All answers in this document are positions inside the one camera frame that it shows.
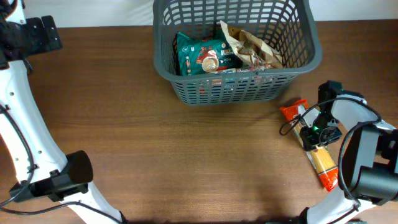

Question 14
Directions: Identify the orange San Remo spaghetti pack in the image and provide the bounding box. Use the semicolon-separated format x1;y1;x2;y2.
279;99;338;192

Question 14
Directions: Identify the multicolour tissue multipack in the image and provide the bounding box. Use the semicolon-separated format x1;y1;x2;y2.
213;67;275;74

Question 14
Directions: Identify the white rice pouch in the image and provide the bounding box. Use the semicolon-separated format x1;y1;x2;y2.
220;21;284;70

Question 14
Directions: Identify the green Nescafe coffee bag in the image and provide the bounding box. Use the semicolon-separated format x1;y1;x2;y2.
177;30;243;77

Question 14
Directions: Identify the beige brown nut pouch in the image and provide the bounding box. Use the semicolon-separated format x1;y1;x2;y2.
228;27;275;69

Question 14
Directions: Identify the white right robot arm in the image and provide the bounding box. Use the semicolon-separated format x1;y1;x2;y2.
298;81;397;224

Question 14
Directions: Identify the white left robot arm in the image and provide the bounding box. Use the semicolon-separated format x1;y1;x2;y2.
1;0;127;223

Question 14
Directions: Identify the grey plastic basket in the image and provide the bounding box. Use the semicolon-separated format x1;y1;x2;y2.
153;0;322;106

